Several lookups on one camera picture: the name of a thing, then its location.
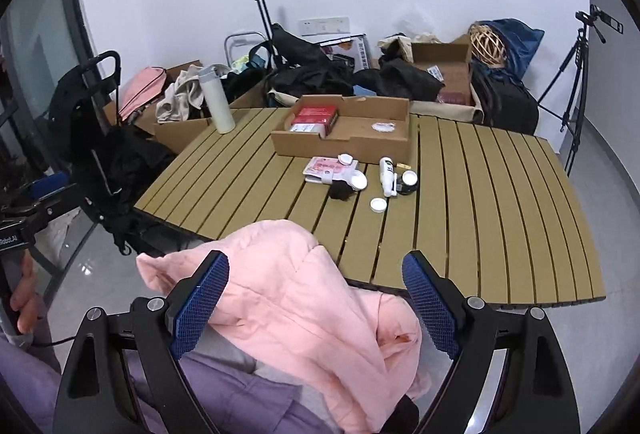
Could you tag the black bag pile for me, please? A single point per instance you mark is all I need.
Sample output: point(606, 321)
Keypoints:
point(310, 73)

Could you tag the red box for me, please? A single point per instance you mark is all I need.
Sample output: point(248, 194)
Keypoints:
point(315, 114)

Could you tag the black clothing heap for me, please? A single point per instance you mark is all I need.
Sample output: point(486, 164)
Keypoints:
point(405, 81)

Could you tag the shallow cardboard tray box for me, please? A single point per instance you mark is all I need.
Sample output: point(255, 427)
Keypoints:
point(320, 146)

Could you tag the person's left hand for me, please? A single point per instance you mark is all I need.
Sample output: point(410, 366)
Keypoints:
point(24, 301)

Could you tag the black jar with white lid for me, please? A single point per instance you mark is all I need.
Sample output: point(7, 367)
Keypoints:
point(408, 181)

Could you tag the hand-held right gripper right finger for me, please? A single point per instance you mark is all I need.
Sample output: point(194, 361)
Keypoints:
point(432, 309)

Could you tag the beige cloth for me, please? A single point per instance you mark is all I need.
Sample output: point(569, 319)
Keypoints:
point(177, 98)

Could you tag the pink printed packet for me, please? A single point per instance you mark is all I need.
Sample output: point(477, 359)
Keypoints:
point(322, 166)

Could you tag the slatted wooden folding table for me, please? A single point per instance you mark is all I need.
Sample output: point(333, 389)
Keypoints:
point(475, 194)

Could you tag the large open cardboard box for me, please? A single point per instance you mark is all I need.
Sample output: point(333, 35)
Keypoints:
point(175, 136)

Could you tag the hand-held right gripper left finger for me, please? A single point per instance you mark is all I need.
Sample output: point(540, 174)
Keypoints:
point(197, 309)

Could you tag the light grey garment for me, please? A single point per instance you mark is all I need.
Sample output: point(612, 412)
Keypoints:
point(230, 354)

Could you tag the dark blue bag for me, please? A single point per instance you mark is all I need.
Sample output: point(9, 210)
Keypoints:
point(520, 43)

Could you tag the pink bag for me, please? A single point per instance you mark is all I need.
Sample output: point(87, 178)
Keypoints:
point(142, 91)

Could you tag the white wall socket strip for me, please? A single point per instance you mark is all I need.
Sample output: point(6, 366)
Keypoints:
point(322, 26)

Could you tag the white folding stool frame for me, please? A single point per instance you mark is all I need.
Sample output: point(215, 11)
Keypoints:
point(240, 36)

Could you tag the purple trousers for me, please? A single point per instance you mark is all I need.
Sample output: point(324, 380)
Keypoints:
point(235, 399)

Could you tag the beige tote bag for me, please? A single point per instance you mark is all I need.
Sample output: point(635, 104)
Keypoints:
point(395, 44)

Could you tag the black suitcase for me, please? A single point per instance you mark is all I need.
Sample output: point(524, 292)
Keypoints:
point(510, 106)

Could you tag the green cloth item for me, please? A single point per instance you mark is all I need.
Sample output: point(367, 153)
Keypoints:
point(243, 62)

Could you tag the white round cap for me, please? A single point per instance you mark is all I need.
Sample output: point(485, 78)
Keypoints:
point(378, 205)

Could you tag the wicker ball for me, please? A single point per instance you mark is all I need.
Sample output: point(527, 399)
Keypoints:
point(487, 44)

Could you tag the small blue packet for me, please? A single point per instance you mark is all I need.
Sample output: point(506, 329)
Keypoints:
point(365, 90)

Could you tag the white thermos bottle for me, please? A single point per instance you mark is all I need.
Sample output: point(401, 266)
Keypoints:
point(218, 103)

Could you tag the black tripod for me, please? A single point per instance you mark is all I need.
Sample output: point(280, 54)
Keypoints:
point(580, 63)

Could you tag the white and pink packet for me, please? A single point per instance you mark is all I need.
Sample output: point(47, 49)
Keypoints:
point(306, 129)

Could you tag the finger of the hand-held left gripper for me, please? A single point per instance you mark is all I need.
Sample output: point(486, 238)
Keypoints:
point(47, 188)

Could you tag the black folded stroller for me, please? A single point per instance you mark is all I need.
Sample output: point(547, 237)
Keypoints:
point(125, 163)

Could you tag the small white round item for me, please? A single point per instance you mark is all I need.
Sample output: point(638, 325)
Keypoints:
point(383, 127)

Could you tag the glass door with dark frame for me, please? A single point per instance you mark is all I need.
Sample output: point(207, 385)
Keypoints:
point(40, 38)

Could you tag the white plastic bag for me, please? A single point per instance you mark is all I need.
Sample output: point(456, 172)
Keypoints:
point(415, 21)

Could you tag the black cloth item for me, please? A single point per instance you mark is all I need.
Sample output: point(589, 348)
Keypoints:
point(341, 190)

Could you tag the printed product box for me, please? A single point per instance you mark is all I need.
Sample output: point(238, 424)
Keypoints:
point(357, 51)

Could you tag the cardboard box with label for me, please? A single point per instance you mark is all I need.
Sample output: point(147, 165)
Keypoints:
point(450, 78)

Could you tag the pink padded jacket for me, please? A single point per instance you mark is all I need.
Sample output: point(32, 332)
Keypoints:
point(300, 304)

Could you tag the dark cloth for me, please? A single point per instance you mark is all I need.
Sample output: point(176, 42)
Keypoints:
point(406, 416)

